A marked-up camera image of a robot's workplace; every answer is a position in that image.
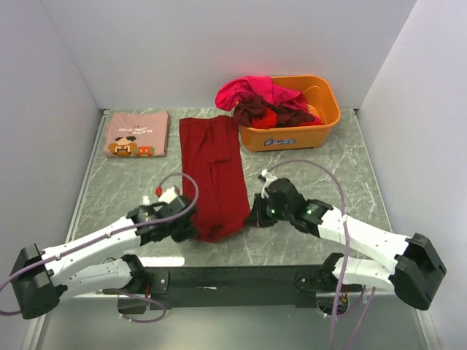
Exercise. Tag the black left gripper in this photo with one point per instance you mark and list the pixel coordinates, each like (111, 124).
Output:
(189, 231)

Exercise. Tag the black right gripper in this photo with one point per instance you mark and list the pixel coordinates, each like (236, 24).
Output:
(257, 217)

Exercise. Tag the dark red t-shirt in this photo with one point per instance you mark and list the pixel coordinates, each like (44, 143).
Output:
(210, 153)

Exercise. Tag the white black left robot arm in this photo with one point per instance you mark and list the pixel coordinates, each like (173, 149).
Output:
(42, 278)

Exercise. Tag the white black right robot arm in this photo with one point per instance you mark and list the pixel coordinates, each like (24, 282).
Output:
(408, 266)

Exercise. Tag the black base crossbar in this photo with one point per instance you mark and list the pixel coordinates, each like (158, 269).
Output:
(263, 285)

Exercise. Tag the bright red crumpled shirt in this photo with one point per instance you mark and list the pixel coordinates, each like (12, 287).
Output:
(267, 121)

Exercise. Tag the folded pink printed t-shirt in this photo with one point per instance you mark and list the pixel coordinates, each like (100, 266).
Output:
(141, 135)

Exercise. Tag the dark maroon crumpled shirt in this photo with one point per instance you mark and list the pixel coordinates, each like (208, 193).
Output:
(245, 111)

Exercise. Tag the magenta pink crumpled shirt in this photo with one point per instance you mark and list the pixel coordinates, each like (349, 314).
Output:
(245, 88)

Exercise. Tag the orange plastic laundry basket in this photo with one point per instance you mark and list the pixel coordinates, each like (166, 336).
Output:
(321, 103)

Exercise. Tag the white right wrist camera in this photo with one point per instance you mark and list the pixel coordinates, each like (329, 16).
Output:
(267, 179)

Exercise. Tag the aluminium frame rail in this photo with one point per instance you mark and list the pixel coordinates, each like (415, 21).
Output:
(35, 326)

